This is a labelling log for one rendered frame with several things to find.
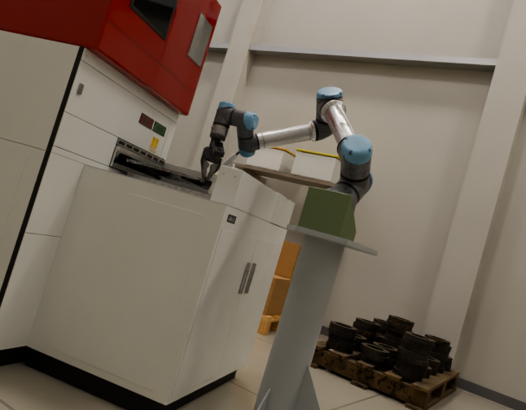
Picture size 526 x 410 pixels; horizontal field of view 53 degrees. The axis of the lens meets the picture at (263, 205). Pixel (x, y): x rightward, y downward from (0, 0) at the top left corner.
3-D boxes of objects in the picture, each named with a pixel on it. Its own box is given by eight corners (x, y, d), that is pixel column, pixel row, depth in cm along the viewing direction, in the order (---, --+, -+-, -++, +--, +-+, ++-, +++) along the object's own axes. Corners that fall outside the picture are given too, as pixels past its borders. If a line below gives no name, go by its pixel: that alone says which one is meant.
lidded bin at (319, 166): (345, 191, 515) (352, 166, 516) (330, 182, 483) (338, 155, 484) (305, 182, 540) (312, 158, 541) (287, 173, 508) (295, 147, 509)
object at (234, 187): (209, 200, 198) (220, 164, 198) (252, 216, 250) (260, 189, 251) (232, 206, 195) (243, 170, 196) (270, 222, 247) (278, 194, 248)
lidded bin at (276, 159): (295, 180, 545) (301, 158, 546) (278, 172, 515) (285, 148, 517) (260, 172, 568) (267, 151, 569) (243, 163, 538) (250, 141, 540)
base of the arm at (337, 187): (354, 226, 203) (366, 211, 209) (348, 194, 195) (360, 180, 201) (321, 220, 212) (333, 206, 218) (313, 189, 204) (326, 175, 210)
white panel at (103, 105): (46, 150, 190) (79, 45, 192) (152, 188, 267) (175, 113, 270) (52, 152, 189) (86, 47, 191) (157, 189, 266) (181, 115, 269)
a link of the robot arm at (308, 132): (335, 129, 254) (236, 148, 246) (335, 110, 247) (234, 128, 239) (344, 142, 245) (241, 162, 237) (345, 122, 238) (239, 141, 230)
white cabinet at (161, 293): (19, 366, 203) (83, 164, 208) (141, 340, 295) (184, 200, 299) (162, 430, 184) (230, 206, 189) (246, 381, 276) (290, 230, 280)
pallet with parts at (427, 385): (462, 392, 424) (476, 338, 426) (420, 415, 312) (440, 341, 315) (362, 353, 471) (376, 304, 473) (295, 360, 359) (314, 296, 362)
